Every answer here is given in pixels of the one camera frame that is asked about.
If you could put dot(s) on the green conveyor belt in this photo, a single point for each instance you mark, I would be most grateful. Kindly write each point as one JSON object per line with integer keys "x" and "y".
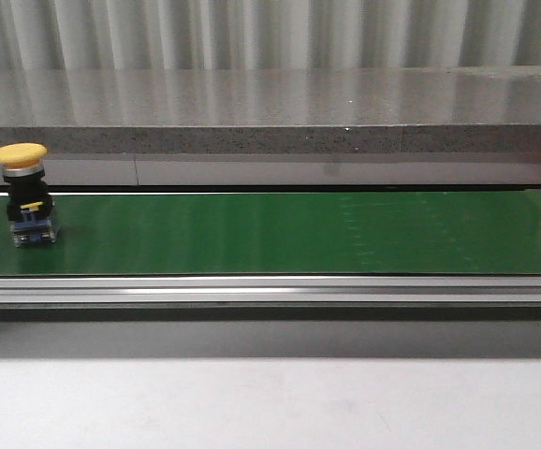
{"x": 288, "y": 233}

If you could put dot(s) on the grey stone counter slab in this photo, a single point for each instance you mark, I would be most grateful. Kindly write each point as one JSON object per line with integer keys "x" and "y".
{"x": 147, "y": 128}

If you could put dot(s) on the white pleated curtain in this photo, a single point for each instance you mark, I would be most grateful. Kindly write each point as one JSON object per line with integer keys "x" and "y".
{"x": 267, "y": 34}

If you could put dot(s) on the aluminium conveyor front rail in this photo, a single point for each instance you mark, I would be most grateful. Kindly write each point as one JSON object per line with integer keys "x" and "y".
{"x": 271, "y": 297}

